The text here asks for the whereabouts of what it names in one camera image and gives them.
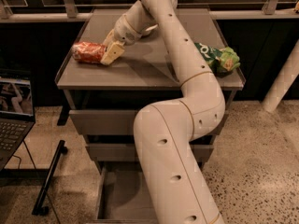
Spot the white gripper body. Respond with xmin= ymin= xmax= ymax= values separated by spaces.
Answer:
xmin=114 ymin=15 xmax=141 ymax=46

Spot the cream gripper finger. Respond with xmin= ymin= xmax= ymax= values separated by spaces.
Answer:
xmin=103 ymin=30 xmax=114 ymax=47
xmin=101 ymin=41 xmax=124 ymax=65

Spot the red coke can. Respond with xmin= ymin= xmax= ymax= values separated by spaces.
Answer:
xmin=71 ymin=42 xmax=106 ymax=63

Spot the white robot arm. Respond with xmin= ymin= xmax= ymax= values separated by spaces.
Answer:
xmin=105 ymin=0 xmax=298 ymax=224

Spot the grey drawer cabinet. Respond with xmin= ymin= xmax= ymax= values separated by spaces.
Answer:
xmin=54 ymin=8 xmax=246 ymax=224

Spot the grey top drawer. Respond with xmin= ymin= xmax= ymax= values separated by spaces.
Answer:
xmin=70 ymin=105 xmax=225 ymax=139

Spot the grey middle drawer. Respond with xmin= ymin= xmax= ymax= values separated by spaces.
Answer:
xmin=86 ymin=143 xmax=214 ymax=162

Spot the grey open bottom drawer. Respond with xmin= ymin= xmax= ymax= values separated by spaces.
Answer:
xmin=93 ymin=161 xmax=207 ymax=224

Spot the white bowl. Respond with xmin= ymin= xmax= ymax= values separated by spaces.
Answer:
xmin=142 ymin=24 xmax=158 ymax=36

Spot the metal railing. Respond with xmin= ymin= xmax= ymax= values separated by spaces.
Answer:
xmin=0 ymin=0 xmax=299 ymax=24

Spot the green chip bag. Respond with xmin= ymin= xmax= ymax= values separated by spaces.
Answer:
xmin=195 ymin=43 xmax=240 ymax=74

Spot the black laptop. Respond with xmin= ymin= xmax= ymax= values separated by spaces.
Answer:
xmin=0 ymin=69 xmax=36 ymax=171

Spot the black laptop stand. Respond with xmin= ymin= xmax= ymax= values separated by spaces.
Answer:
xmin=0 ymin=140 xmax=68 ymax=216

